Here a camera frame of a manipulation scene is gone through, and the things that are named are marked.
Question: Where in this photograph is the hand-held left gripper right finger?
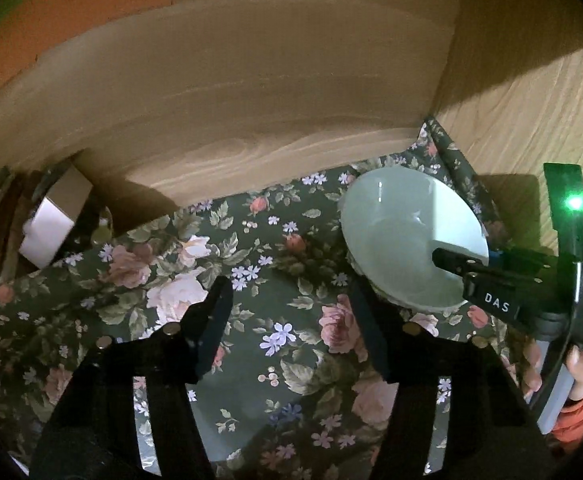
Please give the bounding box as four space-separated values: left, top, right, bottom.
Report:
347 277 559 480

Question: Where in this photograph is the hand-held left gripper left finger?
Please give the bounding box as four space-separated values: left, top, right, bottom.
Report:
30 276 234 480

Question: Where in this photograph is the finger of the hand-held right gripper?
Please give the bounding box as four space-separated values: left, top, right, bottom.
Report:
431 247 491 277
488 246 579 282

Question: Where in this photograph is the pale green bowl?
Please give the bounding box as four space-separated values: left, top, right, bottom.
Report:
340 167 489 309

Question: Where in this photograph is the person's right forearm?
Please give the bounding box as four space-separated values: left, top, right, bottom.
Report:
546 355 583 456

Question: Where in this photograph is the white bowl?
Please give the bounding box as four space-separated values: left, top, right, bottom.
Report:
347 250 467 312

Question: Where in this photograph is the floral green tablecloth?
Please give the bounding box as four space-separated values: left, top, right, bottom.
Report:
0 117 532 480

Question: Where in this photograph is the white cardboard box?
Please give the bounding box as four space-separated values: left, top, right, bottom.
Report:
18 165 94 268

